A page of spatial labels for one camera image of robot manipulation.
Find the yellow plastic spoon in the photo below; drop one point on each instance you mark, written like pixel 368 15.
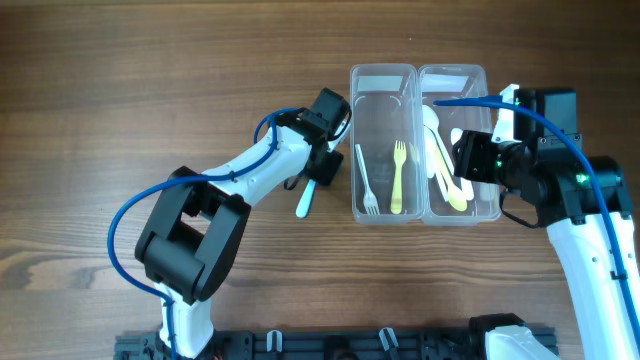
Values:
pixel 455 195

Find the clear plastic container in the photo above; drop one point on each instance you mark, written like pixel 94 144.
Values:
pixel 444 82
pixel 385 104

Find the yellow plastic fork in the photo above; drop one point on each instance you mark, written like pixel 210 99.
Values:
pixel 399 157

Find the short white plastic fork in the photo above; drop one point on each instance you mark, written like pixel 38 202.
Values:
pixel 369 199

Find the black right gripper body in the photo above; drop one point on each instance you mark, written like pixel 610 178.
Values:
pixel 493 162

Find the thick white plastic spoon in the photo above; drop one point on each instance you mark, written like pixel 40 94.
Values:
pixel 466 185

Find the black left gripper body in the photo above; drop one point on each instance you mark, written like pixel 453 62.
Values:
pixel 328 167

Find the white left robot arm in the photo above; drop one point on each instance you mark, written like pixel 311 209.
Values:
pixel 192 236

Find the light blue plastic fork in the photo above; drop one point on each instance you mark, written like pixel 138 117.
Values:
pixel 305 202

